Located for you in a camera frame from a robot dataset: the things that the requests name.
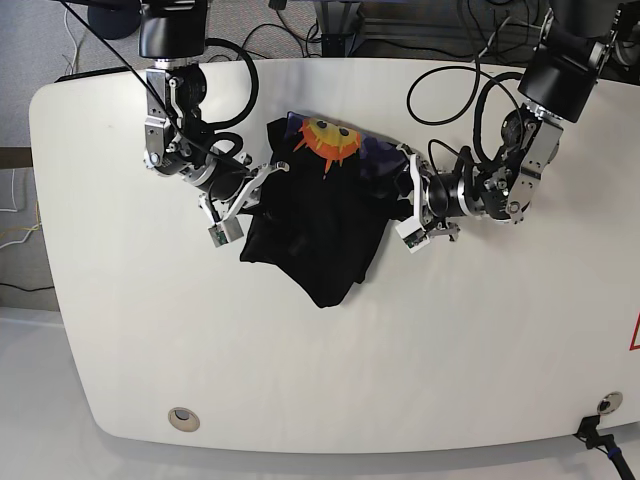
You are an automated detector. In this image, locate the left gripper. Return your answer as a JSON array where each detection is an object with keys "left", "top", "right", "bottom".
[{"left": 422, "top": 173, "right": 465, "bottom": 218}]

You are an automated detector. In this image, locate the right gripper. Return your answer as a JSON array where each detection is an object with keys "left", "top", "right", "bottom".
[{"left": 197, "top": 164, "right": 250, "bottom": 210}]

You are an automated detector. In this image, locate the black T-shirt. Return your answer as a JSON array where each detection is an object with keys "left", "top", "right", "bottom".
[{"left": 240, "top": 112, "right": 412, "bottom": 308}]

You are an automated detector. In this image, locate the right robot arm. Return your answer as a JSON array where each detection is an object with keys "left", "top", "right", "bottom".
[{"left": 139, "top": 1, "right": 259, "bottom": 207}]

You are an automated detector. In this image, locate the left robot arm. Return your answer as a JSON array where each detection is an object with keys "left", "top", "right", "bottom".
[{"left": 410, "top": 1, "right": 636, "bottom": 234}]

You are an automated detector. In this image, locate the blue round stand base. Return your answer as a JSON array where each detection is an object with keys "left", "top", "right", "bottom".
[{"left": 87, "top": 0, "right": 141, "bottom": 40}]

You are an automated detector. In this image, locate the central aluminium column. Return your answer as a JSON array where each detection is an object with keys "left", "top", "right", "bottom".
[{"left": 314, "top": 1, "right": 362, "bottom": 58}]

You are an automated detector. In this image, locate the red warning sticker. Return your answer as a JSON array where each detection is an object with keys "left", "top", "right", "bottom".
[{"left": 629, "top": 315, "right": 640, "bottom": 351}]

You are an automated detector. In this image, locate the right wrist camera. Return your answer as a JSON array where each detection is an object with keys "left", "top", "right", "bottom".
[{"left": 208, "top": 218, "right": 244, "bottom": 248}]

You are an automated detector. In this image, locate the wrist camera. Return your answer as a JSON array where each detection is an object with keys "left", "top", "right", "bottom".
[
  {"left": 208, "top": 218, "right": 244, "bottom": 248},
  {"left": 395, "top": 223, "right": 431, "bottom": 254}
]

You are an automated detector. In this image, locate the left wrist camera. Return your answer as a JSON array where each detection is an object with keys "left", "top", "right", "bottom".
[{"left": 395, "top": 223, "right": 431, "bottom": 254}]

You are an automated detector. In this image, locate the table cable grommet left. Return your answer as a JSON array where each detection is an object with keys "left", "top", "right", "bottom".
[{"left": 168, "top": 407, "right": 200, "bottom": 433}]

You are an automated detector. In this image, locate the table cable grommet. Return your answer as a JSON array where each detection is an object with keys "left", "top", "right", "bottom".
[
  {"left": 168, "top": 407, "right": 200, "bottom": 433},
  {"left": 597, "top": 391, "right": 623, "bottom": 415}
]

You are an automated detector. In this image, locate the table cable grommet right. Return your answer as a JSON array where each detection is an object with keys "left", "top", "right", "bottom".
[{"left": 597, "top": 391, "right": 623, "bottom": 415}]

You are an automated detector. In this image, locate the black clamp with cable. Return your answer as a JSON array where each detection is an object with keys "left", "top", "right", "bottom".
[{"left": 574, "top": 415, "right": 635, "bottom": 480}]

